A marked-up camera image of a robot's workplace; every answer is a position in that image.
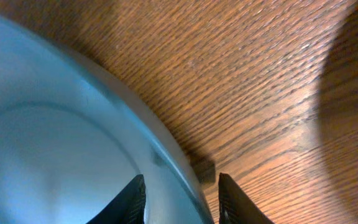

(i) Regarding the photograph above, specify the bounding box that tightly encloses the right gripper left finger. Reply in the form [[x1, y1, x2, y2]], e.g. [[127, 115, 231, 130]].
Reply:
[[87, 174, 146, 224]]

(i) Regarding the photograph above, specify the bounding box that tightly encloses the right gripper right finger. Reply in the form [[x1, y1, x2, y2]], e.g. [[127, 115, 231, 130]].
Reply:
[[218, 173, 273, 224]]

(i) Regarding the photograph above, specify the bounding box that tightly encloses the dark blue plate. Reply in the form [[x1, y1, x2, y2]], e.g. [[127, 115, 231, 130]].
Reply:
[[0, 16, 213, 223]]

